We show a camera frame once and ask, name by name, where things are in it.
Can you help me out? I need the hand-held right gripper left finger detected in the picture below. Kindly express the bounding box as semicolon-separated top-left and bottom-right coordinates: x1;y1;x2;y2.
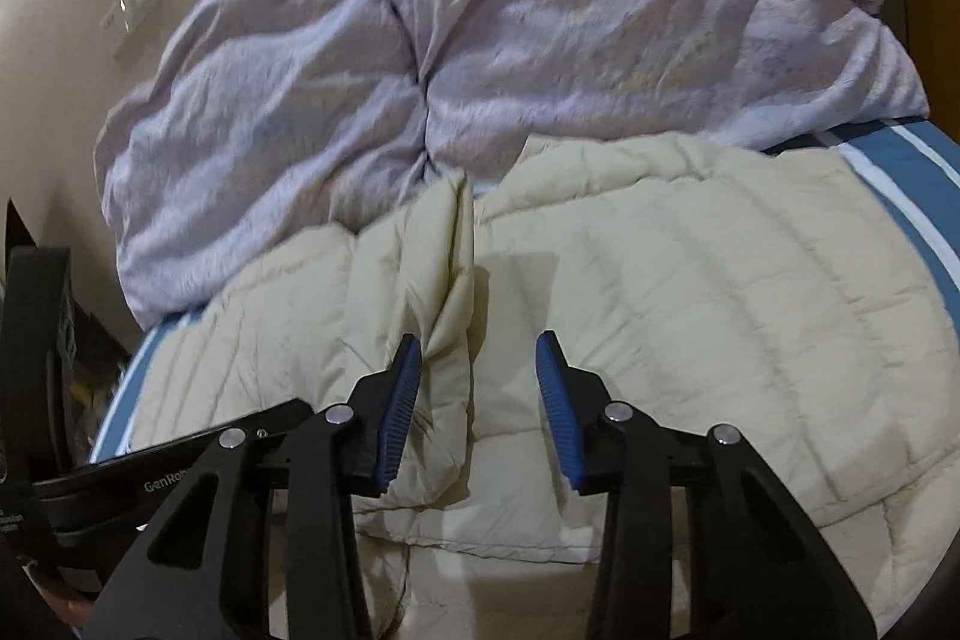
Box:
81;334;425;640

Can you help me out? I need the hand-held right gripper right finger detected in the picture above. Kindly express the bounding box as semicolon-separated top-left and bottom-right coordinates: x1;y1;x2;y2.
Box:
535;331;878;640

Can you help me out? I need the beige puffer jacket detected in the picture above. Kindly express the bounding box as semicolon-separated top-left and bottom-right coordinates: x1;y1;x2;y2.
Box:
124;131;960;640

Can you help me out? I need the dark furniture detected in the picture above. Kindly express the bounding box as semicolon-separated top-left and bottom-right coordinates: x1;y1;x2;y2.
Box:
0;197;134;453

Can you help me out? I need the pink floral duvet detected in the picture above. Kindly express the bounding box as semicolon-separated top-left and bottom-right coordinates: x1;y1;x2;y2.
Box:
94;0;931;326

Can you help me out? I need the blue white striped bedsheet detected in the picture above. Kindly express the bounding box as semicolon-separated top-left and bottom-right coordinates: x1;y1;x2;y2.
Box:
90;115;960;468

